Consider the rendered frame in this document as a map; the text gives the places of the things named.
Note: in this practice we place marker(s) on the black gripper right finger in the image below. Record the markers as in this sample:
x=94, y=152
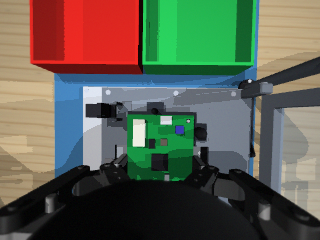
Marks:
x=276, y=217

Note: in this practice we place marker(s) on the green circuit board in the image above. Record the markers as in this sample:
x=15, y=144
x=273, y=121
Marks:
x=160, y=147

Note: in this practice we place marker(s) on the green bin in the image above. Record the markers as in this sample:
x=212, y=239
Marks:
x=198, y=37

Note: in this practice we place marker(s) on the red bin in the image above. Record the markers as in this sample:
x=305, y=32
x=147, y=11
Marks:
x=87, y=36

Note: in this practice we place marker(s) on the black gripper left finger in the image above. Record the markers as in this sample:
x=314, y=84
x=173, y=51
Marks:
x=22, y=217

